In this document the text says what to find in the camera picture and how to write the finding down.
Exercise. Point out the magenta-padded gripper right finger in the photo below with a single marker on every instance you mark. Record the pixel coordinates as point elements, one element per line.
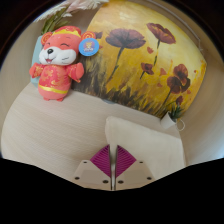
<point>136,173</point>

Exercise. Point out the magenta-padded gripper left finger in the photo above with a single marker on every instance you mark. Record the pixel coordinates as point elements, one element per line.
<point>90,173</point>

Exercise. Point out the cream white towel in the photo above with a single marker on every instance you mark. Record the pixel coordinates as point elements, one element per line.
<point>150,146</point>

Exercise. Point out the small potted green plant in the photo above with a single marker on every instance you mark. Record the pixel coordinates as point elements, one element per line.
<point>168,121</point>

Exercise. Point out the yellow poppy flower painting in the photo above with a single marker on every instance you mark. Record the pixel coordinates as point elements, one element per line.
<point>133,73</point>

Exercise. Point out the red plush mouse toy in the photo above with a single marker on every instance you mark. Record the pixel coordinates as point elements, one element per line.
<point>56,73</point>

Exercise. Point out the light blue vase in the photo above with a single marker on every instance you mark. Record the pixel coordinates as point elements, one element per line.
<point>35,56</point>

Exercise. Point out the pink and white flower bouquet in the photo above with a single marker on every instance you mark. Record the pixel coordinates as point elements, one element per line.
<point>63,13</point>

